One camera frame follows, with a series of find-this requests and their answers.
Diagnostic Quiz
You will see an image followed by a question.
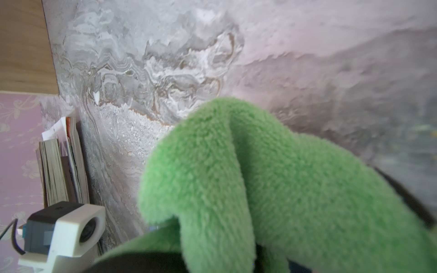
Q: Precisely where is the green cloth with black trim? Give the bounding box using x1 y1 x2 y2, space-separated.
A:
88 98 437 273

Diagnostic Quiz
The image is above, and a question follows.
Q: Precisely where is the grey-green illustrated Chinese book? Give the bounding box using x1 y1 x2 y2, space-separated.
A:
66 117 91 204

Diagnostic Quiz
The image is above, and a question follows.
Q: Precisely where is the white book blue swirl cover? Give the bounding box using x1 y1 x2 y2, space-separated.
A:
42 117 80 203

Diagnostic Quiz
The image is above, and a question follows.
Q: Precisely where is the black and tan book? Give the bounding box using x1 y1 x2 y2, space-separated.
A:
36 139 70 208

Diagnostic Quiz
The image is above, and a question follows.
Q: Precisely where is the wooden two-tier shelf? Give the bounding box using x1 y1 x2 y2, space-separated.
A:
1 0 59 96

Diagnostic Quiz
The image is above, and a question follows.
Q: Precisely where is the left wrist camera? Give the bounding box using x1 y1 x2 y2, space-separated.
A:
18 201 106 273

